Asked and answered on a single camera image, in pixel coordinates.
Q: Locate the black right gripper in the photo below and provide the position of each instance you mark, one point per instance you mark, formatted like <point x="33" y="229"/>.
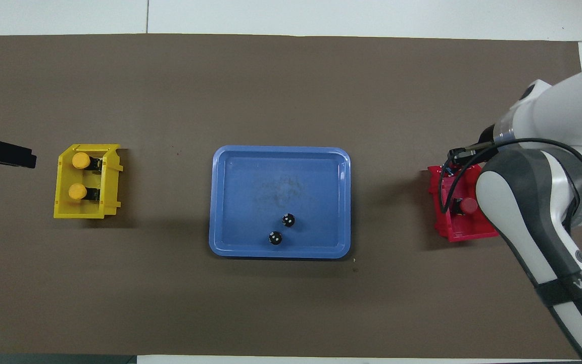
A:
<point x="487" y="135"/>

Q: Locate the yellow push button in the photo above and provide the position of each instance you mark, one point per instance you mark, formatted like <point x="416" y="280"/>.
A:
<point x="80" y="161"/>
<point x="77" y="191"/>

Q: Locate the red push button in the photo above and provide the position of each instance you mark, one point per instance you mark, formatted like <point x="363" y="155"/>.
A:
<point x="469" y="205"/>

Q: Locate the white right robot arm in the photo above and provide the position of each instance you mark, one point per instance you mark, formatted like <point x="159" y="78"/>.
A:
<point x="523" y="202"/>

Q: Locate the blue plastic tray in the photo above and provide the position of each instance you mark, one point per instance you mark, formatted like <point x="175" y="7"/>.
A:
<point x="250" y="202"/>

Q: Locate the yellow plastic bin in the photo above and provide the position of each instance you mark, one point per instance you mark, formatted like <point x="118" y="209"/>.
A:
<point x="63" y="202"/>

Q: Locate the red plastic bin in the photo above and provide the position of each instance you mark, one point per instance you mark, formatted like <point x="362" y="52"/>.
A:
<point x="465" y="230"/>

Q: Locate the brown paper table mat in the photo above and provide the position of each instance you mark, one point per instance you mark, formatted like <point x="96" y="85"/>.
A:
<point x="291" y="91"/>

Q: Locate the black knob with white dots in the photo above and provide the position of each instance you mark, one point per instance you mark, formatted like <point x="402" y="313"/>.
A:
<point x="275" y="238"/>
<point x="288" y="220"/>

